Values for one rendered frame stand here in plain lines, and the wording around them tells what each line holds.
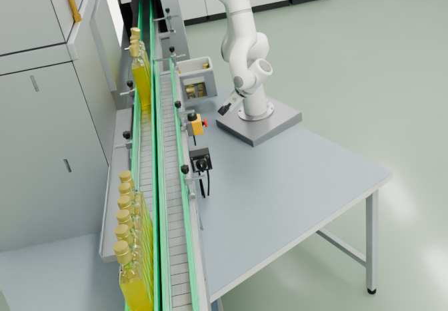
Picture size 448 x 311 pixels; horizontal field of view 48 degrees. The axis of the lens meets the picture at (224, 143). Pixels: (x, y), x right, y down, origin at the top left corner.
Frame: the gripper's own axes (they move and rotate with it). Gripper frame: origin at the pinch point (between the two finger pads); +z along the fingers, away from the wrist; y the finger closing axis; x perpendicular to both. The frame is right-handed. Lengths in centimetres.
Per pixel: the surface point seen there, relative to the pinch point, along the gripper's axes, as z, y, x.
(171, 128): 8.8, -21.1, 12.1
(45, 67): -9, -56, 58
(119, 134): 24.0, -28.5, 27.3
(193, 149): 3.0, -27.8, -0.1
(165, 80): 26.4, 20.0, 29.8
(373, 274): 16, 1, -108
